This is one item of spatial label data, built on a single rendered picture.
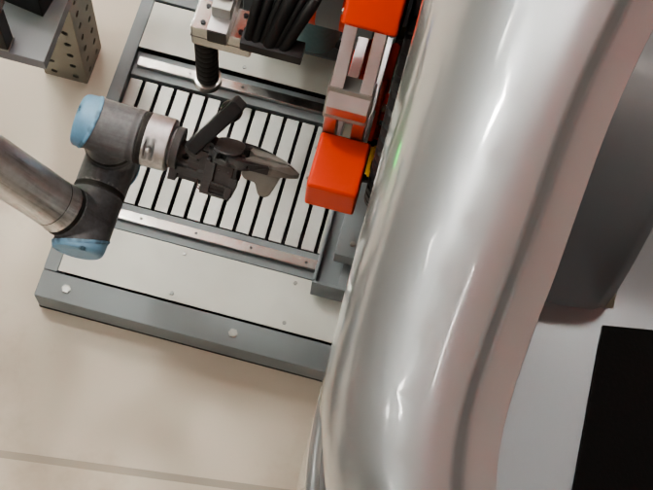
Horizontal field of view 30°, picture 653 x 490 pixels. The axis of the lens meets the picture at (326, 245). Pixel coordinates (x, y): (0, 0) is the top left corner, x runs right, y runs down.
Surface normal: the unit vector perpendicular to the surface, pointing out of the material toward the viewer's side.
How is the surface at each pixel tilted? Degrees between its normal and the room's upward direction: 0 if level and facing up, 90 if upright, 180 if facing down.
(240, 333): 0
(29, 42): 0
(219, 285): 0
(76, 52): 90
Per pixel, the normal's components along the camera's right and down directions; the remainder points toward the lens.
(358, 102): -0.13, 0.39
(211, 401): 0.07, -0.36
